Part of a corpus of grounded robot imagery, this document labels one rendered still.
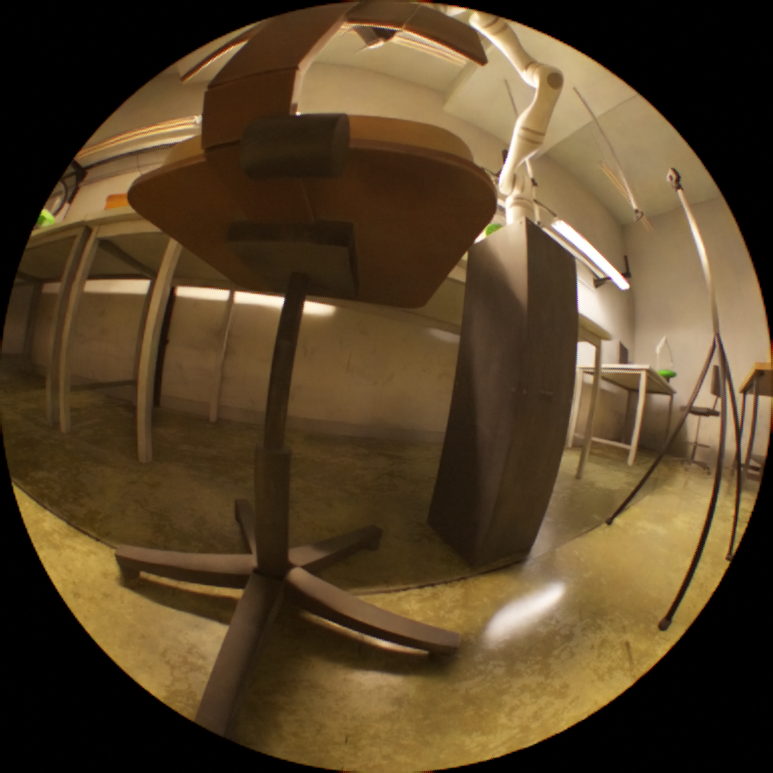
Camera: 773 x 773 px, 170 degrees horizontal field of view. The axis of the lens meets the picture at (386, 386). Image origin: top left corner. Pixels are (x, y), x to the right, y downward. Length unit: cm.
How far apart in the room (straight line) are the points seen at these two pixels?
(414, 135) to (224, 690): 54
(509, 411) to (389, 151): 50
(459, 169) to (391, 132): 7
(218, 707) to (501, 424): 65
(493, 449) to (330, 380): 130
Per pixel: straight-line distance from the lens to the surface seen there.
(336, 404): 172
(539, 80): 88
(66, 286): 146
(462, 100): 369
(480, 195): 22
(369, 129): 24
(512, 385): 56
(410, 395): 184
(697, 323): 515
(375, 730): 42
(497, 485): 58
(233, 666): 37
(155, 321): 98
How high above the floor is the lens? 40
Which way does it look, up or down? 1 degrees down
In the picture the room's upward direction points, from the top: 9 degrees clockwise
